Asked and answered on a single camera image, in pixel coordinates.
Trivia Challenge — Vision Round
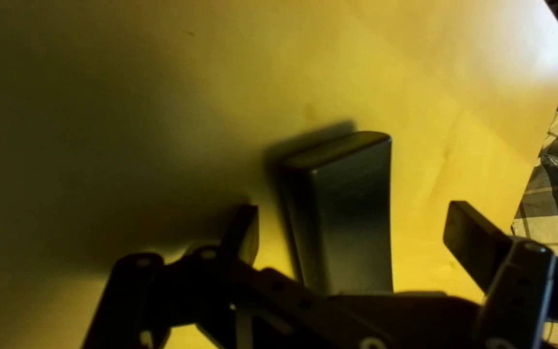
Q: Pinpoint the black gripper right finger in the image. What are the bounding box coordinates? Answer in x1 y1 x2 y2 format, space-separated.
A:
441 200 558 326

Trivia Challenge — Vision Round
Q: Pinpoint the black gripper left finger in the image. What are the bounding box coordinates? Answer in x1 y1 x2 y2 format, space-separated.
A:
183 204 259 274

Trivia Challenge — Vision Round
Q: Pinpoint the black remote control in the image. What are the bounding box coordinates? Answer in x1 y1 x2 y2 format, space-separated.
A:
276 130 395 297

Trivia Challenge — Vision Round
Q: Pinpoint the light wooden side table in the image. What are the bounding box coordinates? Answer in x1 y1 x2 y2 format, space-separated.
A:
0 0 558 349

